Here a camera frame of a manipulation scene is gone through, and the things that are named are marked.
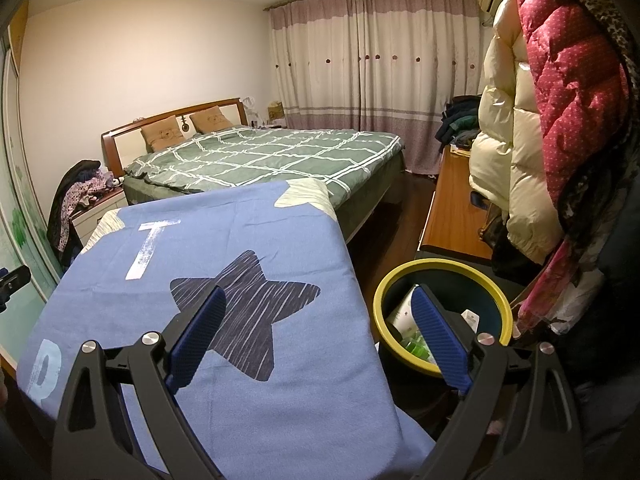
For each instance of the black stool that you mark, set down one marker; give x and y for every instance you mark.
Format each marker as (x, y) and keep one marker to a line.
(450, 264)

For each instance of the pile of dark clothes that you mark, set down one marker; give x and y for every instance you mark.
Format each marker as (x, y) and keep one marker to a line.
(457, 120)

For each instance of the yellow tissue box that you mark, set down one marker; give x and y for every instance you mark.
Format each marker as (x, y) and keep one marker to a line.
(275, 112)

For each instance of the brown bear pillow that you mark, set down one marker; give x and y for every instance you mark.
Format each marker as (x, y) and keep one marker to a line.
(211, 120)
(162, 132)

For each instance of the black coat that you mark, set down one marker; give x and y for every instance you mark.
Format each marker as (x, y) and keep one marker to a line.
(615, 310)

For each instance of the pink and cream curtain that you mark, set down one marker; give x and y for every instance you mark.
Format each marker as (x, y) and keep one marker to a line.
(375, 50)

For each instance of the pink floral garment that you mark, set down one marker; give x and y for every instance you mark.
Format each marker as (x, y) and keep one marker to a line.
(555, 290)

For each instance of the wooden bed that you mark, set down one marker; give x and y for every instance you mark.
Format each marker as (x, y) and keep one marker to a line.
(112, 142)

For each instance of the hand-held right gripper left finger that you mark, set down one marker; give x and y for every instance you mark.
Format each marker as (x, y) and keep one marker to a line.
(197, 340)

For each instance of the sliding wardrobe door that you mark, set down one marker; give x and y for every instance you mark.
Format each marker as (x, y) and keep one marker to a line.
(20, 185)

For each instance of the blue printed blanket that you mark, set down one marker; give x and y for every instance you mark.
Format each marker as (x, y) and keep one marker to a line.
(125, 310)

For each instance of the red dotted puffer jacket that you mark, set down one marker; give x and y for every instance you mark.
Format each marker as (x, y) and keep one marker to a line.
(565, 85)

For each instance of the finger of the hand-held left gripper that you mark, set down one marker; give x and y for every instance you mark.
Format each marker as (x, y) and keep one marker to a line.
(17, 277)

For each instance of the cream puffer jacket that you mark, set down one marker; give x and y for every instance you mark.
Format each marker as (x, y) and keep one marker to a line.
(500, 160)

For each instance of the wooden desk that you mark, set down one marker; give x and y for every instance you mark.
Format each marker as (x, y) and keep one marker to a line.
(450, 205)

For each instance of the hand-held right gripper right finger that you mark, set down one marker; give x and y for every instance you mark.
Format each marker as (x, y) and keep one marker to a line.
(440, 340)

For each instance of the white nightstand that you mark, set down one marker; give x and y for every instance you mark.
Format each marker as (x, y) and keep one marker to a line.
(92, 215)

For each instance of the green plaid duvet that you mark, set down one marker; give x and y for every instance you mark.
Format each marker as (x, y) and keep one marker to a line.
(275, 155)

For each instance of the white and green drink bottle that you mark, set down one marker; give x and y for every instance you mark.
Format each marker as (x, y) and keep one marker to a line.
(415, 346)

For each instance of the yellow rimmed trash bin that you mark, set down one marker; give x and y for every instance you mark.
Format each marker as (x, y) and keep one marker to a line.
(385, 320)

